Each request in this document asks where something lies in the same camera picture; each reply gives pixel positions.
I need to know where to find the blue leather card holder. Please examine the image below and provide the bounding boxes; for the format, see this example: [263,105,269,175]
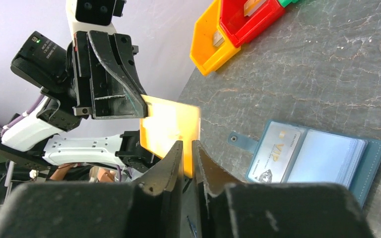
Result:
[228,120,381,207]

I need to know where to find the grey card in yellow bin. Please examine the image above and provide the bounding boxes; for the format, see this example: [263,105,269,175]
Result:
[212,30,225,47]

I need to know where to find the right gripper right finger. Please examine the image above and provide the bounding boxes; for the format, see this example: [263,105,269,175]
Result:
[192,140,374,238]

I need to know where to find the gold credit card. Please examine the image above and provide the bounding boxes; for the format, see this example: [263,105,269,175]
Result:
[140,95,201,178]

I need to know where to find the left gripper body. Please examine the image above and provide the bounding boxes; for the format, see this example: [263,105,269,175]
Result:
[65,31,138,119]

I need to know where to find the yellow plastic bin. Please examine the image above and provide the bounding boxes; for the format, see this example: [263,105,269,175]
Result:
[190,0,241,76]

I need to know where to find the green plastic bin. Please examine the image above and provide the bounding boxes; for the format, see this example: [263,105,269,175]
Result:
[278,0,299,7]

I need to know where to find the red plastic bin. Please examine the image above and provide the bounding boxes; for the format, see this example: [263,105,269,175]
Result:
[219,0,285,48]

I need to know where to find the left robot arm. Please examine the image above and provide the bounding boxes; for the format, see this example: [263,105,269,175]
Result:
[0,30,160,173]

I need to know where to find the white VIP credit card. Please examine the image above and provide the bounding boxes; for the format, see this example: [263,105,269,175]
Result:
[247,122,305,183]

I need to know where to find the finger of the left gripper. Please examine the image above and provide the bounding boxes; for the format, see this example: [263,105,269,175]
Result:
[87,31,148,119]

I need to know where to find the tan card in red bin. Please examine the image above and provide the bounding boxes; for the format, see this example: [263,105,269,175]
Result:
[243,0,266,16]

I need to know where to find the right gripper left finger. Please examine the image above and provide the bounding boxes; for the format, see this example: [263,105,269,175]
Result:
[0,141,183,238]

